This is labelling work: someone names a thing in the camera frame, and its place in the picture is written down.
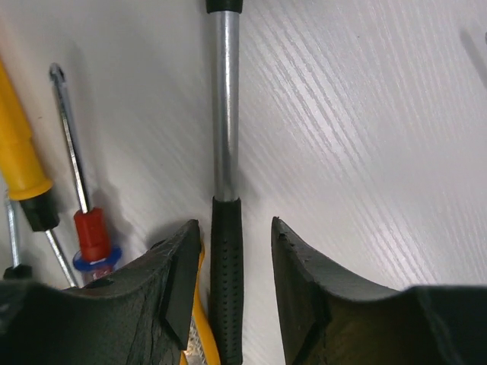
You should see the black handle hammer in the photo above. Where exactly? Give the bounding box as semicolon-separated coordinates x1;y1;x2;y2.
205;1;244;364

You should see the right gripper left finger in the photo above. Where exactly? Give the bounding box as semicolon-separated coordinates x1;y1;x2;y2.
22;220;201;364

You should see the blue red precision screwdriver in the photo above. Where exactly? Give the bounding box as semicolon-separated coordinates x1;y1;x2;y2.
49;62;122;284

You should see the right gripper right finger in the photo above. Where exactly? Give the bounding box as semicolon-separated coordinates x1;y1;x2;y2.
271;217;426;364

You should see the yellow handle screwdriver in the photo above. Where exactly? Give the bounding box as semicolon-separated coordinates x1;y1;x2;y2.
1;66;78;287
3;196;32;280

